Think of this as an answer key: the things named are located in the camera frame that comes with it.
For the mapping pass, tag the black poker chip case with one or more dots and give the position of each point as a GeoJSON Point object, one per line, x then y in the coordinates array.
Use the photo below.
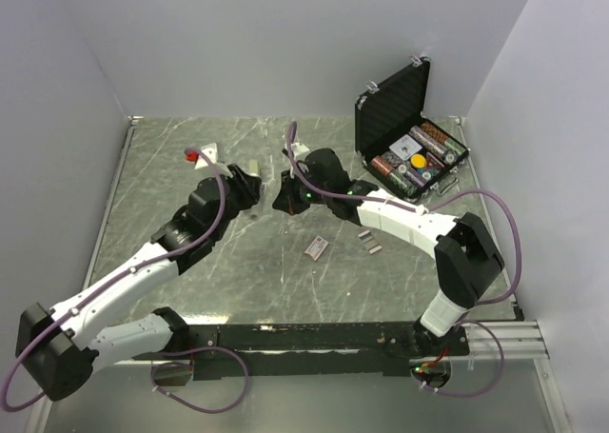
{"type": "Point", "coordinates": [392, 108]}

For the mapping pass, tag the beige green stapler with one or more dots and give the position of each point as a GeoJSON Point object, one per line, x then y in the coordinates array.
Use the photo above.
{"type": "Point", "coordinates": [254, 168]}

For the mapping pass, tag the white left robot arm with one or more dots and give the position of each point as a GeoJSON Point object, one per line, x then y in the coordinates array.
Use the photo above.
{"type": "Point", "coordinates": [61, 347]}

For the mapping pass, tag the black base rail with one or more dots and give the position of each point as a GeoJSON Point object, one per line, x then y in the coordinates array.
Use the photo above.
{"type": "Point", "coordinates": [388, 348]}

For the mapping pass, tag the yellow dealer button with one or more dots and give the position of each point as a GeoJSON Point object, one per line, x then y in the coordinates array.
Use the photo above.
{"type": "Point", "coordinates": [418, 161]}

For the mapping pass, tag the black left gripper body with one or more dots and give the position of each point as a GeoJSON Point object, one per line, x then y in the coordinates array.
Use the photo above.
{"type": "Point", "coordinates": [233, 197]}

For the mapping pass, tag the white playing card box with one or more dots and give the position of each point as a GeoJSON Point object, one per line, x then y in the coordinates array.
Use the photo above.
{"type": "Point", "coordinates": [405, 147]}

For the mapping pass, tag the red poker chip roll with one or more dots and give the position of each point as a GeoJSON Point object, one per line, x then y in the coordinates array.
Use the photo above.
{"type": "Point", "coordinates": [382, 166]}

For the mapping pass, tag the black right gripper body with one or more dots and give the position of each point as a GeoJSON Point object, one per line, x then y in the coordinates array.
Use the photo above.
{"type": "Point", "coordinates": [316, 196]}

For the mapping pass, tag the green yellow chip roll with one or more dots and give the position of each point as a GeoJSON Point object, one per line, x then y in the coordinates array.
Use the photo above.
{"type": "Point", "coordinates": [402, 183]}

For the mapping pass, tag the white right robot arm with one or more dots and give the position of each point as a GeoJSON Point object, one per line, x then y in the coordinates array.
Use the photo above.
{"type": "Point", "coordinates": [466, 257]}

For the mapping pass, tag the purple poker chip roll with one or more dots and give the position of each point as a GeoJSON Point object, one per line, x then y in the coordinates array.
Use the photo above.
{"type": "Point", "coordinates": [415, 177]}

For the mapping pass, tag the red white staple packet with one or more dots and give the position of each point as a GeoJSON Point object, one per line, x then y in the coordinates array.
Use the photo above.
{"type": "Point", "coordinates": [316, 248]}

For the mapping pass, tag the aluminium frame rail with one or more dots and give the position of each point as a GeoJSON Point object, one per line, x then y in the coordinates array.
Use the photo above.
{"type": "Point", "coordinates": [518, 340]}

